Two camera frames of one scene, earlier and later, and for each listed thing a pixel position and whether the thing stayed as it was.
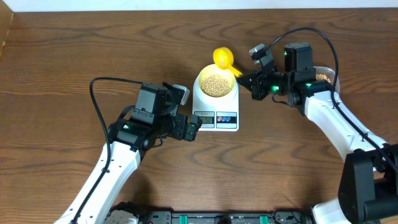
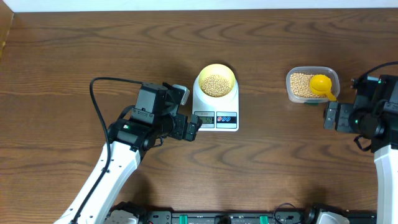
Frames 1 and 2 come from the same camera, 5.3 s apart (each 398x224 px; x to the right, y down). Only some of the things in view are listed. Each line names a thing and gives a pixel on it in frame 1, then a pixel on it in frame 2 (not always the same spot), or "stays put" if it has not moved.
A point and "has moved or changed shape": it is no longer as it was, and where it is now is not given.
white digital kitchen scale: (221, 116) stays put
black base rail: (277, 216) stays put
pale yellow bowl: (216, 82) stays put
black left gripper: (190, 130) stays put
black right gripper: (256, 86) -> (344, 110)
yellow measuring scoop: (223, 57) has moved or changed shape
